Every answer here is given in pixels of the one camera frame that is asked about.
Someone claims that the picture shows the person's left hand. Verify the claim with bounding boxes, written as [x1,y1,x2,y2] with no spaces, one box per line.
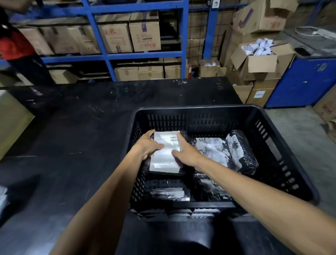
[135,129,165,164]

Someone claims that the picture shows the person's right hand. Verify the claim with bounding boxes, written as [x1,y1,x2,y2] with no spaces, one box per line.
[171,132,204,169]

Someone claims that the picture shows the black parcel with large white label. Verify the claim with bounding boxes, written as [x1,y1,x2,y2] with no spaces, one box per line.
[149,130,189,176]

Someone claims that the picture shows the person's left forearm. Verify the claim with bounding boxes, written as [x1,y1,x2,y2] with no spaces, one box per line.
[49,151,149,255]

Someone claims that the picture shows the person's right forearm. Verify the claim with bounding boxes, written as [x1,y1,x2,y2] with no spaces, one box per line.
[195,157,336,255]

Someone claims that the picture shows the black parcel with crumpled label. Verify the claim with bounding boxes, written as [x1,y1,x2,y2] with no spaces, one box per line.
[194,136,232,172]

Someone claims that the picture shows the black parcel with narrow label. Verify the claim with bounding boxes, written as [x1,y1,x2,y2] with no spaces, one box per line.
[146,179,191,202]

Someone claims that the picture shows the black wrapped parcel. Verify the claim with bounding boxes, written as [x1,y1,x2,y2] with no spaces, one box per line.
[193,171,233,201]

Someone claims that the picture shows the black parcel standing on edge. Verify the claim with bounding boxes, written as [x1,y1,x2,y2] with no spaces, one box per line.
[226,130,259,175]

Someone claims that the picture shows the low plain cardboard box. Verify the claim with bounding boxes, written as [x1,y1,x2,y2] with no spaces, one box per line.
[232,81,254,104]

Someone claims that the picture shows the small open cardboard box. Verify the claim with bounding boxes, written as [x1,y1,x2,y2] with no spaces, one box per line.
[198,58,228,78]

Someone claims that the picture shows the black slotted plastic crate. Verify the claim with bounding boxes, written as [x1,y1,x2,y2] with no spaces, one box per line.
[122,104,320,219]

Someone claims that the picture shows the cardboard box with white label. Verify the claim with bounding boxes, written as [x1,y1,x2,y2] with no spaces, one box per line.
[246,79,279,108]

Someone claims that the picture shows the rows of brown cardboard boxes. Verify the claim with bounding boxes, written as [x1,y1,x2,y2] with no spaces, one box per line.
[17,10,190,84]

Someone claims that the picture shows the blue metal shelf rack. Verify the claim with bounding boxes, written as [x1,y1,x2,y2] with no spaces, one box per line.
[0,0,251,82]

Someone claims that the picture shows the pile of white packets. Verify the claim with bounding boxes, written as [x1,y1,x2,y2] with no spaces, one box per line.
[241,38,275,56]

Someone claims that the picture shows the blue cabinet with dark top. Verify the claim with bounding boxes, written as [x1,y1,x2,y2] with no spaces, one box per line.
[265,26,336,109]

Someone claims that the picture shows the large yellowish cardboard box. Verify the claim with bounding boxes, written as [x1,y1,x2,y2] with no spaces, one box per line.
[0,90,35,160]

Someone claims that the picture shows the torn brown cardboard box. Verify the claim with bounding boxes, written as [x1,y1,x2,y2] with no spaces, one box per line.
[312,85,336,144]

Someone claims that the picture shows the large tilted cardboard box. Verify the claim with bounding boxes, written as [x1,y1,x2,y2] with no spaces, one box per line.
[232,0,299,34]

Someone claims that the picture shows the wire mesh panel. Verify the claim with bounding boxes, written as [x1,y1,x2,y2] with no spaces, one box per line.
[187,10,238,67]

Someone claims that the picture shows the white coiled cable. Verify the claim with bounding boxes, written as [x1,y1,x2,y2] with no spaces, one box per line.
[294,26,336,40]

